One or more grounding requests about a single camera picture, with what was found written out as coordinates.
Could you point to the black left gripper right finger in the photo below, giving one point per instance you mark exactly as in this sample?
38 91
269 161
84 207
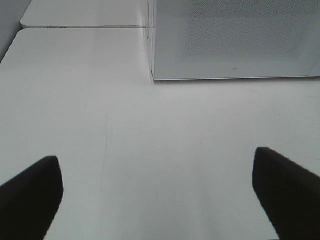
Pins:
288 193

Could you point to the white microwave door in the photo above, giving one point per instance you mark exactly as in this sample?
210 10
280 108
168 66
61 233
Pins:
235 39

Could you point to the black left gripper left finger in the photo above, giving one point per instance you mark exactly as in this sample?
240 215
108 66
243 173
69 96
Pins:
29 201

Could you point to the white microwave oven body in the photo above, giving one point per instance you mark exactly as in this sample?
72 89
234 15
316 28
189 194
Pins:
150 26

